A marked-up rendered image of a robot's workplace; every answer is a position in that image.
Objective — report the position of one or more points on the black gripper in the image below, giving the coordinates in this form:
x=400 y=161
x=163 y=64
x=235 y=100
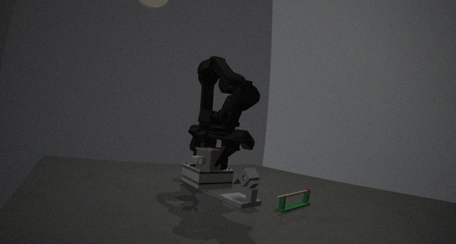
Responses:
x=231 y=138

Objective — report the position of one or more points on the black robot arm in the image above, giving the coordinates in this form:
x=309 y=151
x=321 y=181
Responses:
x=243 y=94

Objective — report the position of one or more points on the green cradle stand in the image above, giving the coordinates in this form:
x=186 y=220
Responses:
x=282 y=208

